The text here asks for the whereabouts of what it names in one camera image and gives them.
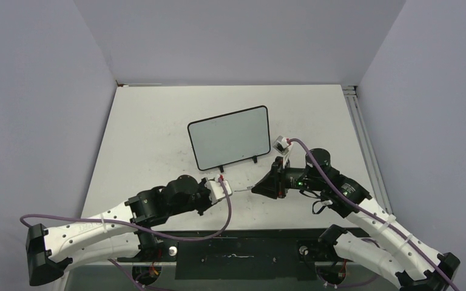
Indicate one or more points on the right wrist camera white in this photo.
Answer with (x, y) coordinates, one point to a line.
(282, 145)

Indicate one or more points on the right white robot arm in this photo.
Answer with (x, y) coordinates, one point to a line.
(396, 254)

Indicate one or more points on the aluminium frame rail right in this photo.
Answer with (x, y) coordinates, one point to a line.
(372, 166)

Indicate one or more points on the white marker pen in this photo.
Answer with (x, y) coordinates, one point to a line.
(244, 189)

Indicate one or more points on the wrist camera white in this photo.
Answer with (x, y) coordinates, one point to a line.
(282, 145)
(219, 188)

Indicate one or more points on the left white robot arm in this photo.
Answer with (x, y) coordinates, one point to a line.
(124, 231)

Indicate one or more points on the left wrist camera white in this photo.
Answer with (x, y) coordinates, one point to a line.
(219, 188)

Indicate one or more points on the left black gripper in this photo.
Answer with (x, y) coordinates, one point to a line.
(207, 203)

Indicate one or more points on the small black-framed whiteboard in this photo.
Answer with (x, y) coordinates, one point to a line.
(231, 137)

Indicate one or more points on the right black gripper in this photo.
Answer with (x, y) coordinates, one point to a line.
(273, 184)

